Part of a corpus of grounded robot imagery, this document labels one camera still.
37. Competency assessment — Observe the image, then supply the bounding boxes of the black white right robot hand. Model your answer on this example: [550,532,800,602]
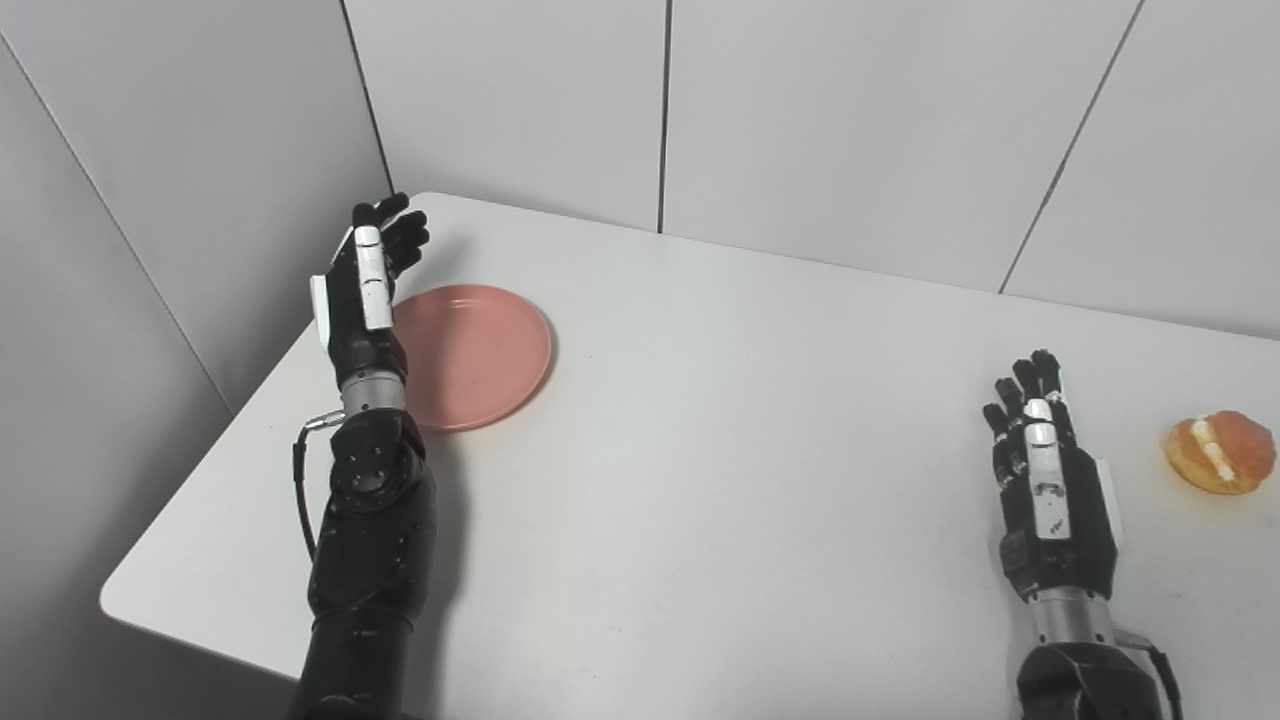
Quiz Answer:
[982,349,1122,604]

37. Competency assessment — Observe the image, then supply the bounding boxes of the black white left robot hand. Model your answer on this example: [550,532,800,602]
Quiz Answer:
[310,192,431,387]

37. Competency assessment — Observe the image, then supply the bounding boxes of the pink round plate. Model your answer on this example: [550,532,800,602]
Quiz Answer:
[385,284,554,433]

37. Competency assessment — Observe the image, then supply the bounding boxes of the cream puff pastry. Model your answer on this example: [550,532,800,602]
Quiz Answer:
[1163,410,1277,496]

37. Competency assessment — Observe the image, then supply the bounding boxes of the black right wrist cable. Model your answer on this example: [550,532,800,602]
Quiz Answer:
[1113,629,1187,720]

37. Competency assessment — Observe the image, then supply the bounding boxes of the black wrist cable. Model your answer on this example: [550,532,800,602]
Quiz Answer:
[1113,629,1187,720]
[292,410,347,563]

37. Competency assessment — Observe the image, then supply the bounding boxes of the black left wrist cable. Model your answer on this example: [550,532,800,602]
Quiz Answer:
[292,410,347,563]

